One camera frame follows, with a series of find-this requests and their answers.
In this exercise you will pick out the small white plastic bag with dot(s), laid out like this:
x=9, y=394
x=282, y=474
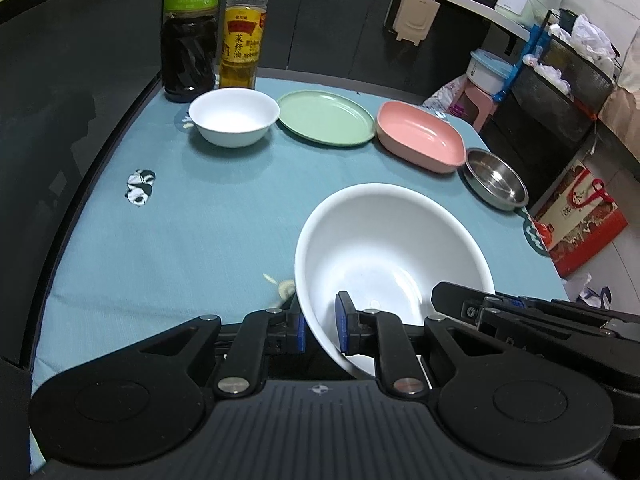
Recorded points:
x=550, y=75

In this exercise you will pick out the white container with blue lid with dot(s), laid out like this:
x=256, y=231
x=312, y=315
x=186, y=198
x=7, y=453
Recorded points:
x=487, y=72

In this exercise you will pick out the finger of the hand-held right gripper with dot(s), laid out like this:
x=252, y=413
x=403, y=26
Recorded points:
x=550, y=345
x=460, y=300

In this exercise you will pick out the yellow oil bottle red label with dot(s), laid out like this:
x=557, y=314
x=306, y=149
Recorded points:
x=242, y=45

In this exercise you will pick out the beige hanging bin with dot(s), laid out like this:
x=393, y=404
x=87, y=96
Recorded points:
x=412, y=15

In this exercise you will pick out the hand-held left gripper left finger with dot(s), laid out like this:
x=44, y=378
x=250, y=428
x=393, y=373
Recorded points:
x=300, y=334

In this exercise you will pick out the stainless steel bowl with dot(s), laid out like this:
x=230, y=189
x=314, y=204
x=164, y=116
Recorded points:
x=492, y=177

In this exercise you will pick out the pink plastic stool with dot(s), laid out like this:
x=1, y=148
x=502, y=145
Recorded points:
x=475, y=105

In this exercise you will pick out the pink square dish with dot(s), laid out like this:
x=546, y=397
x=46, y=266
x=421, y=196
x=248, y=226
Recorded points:
x=420, y=135

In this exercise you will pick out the red and beige gift bag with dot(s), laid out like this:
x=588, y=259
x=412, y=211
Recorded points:
x=580, y=230

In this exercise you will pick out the patterned foil bag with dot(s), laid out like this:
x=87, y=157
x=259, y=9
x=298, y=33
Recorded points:
x=442, y=97

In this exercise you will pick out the small white bowl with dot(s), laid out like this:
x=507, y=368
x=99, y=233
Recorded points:
x=232, y=120

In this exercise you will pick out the white countertop appliance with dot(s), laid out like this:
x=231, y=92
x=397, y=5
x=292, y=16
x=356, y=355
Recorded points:
x=515, y=5

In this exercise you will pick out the dark vinegar bottle green label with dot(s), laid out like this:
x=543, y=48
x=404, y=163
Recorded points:
x=190, y=55

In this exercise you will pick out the light blue tablecloth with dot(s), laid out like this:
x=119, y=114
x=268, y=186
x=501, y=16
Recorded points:
x=200, y=220

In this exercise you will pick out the dark kitchen cabinets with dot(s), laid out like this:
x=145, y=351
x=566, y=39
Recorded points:
x=325, y=25

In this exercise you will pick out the black mesh cart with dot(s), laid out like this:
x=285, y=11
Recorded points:
x=550, y=110

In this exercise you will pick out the translucent plastic bag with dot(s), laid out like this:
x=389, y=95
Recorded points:
x=595, y=295

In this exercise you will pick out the large white plastic bag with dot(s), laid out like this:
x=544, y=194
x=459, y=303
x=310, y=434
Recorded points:
x=590, y=35

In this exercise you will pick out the green round plate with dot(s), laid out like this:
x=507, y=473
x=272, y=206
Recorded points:
x=325, y=117

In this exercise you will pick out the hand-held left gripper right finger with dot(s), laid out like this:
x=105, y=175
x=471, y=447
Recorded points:
x=342, y=325

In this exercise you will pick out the large white bowl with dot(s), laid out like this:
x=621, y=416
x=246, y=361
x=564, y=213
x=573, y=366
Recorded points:
x=390, y=250

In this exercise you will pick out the beige paper sack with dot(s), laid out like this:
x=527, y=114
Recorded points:
x=622, y=115

